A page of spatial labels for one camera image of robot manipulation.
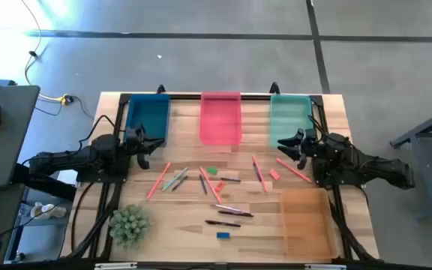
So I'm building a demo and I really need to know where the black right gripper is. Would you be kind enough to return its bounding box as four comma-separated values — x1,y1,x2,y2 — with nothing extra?
277,127,326,170

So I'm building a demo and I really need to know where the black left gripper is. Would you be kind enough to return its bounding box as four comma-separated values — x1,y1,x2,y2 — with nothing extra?
124,125,166,170

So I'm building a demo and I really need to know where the pink pencil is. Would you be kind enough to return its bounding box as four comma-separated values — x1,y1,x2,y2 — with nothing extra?
146,161,172,201
199,166,223,205
275,157,314,184
251,154,269,194

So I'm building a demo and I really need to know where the teal pen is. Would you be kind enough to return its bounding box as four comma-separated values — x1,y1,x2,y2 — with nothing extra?
161,166,189,193

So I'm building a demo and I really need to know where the short black pen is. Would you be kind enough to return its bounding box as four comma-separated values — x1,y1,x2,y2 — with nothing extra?
171,175,189,193

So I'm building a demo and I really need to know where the teal translucent plastic bin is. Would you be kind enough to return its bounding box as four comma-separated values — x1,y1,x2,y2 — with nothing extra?
269,94,314,148

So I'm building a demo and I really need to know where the blue plastic bin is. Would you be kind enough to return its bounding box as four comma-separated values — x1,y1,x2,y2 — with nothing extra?
124,93,172,148

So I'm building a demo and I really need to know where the pink translucent plastic bin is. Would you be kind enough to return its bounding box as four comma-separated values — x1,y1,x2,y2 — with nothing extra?
199,91,243,146

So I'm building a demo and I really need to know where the orange translucent plastic bin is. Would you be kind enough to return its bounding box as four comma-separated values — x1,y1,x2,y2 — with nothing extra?
280,187,340,260

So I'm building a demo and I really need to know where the green artificial plant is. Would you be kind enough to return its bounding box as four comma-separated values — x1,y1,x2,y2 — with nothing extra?
109,204,152,249

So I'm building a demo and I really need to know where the plain black pen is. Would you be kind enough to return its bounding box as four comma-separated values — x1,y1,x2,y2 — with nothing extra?
217,210,255,218

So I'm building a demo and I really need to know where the black pen with white print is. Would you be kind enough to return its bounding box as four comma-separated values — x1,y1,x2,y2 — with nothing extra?
204,219,242,228

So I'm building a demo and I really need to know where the beige object on floor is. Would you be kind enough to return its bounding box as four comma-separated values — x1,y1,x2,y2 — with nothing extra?
30,202,68,221

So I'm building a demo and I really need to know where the blue-grey metal cart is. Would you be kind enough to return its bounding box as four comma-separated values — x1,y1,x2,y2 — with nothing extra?
390,103,432,222

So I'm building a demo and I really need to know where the dark grey desk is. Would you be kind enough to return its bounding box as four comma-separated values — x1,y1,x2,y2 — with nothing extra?
0,85,41,188

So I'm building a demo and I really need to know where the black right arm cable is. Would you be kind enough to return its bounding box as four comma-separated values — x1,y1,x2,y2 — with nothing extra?
307,114,329,140

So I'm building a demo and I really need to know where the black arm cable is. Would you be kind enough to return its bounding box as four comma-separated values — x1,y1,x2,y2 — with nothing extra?
307,114,329,140
77,114,119,151

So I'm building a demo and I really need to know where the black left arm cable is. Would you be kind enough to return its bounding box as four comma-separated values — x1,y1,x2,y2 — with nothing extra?
77,114,119,151

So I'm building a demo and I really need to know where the black cable bundle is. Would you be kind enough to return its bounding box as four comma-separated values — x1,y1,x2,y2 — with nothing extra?
328,187,379,262
65,181,124,260

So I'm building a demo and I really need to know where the silver bracket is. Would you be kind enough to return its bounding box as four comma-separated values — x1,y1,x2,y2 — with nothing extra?
94,262,138,270
304,263,347,270

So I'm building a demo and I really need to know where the thin floor cable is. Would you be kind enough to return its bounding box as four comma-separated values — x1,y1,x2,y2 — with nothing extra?
20,0,44,88

